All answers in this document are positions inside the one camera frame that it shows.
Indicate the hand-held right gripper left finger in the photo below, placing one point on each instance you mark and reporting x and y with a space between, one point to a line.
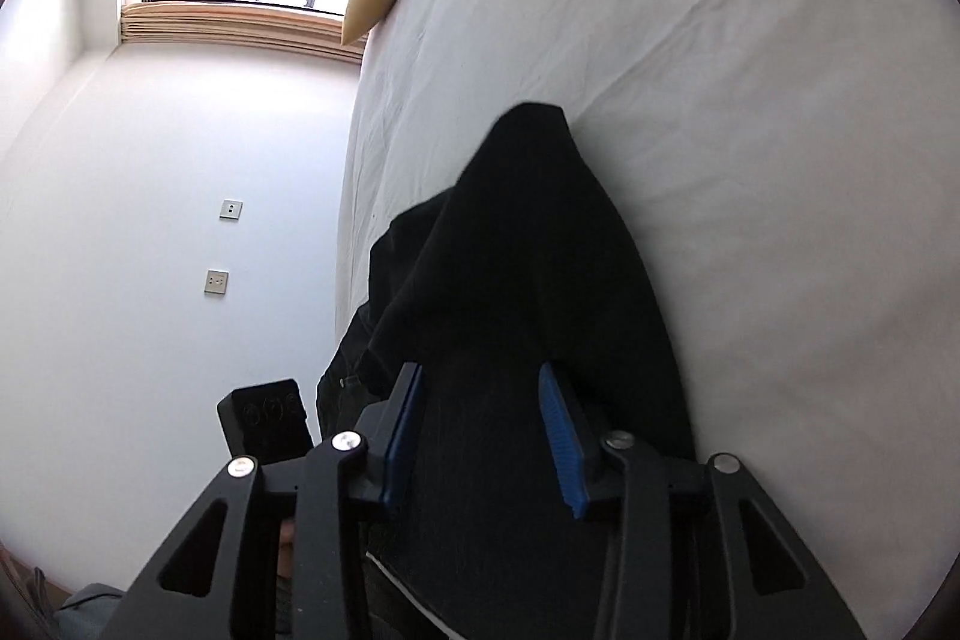
397 441

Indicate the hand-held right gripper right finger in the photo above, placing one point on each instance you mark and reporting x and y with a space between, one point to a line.
562 449

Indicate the black denim pants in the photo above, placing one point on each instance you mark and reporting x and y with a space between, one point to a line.
510 250

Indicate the person's grey clothing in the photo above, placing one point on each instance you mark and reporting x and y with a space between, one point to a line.
86 614

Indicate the beige curtain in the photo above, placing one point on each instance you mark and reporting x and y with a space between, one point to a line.
240 29

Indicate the bed with white sheet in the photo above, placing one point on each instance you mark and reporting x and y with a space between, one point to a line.
712 85

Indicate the large wall socket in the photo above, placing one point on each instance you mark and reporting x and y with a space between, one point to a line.
217 281

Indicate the small wall socket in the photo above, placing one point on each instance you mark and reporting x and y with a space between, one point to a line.
231 209

